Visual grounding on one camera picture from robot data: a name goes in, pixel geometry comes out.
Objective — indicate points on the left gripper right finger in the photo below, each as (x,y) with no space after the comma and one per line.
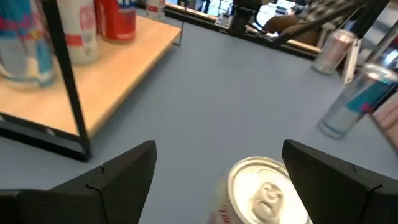
(329,193)

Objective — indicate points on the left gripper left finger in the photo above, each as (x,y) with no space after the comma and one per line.
(124,193)

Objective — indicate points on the silver Diet Coke can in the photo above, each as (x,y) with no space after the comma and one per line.
(258,193)
(155,9)
(332,53)

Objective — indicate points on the blue silver Red Bull can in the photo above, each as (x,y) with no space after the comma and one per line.
(21,46)
(351,105)

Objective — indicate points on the white Celsius can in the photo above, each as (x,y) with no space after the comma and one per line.
(81,37)

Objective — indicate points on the red Fanta can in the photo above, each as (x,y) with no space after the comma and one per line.
(116,21)

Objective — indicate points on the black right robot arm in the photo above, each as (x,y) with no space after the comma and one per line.
(244,18)

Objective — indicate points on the person's hand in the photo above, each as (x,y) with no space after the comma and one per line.
(388,124)

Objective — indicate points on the blue grey table mat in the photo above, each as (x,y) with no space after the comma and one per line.
(202,109)

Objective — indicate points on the wooden shelf with black frame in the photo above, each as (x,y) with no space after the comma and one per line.
(118,77)

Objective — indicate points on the black table frame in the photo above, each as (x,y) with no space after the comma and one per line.
(248,33)

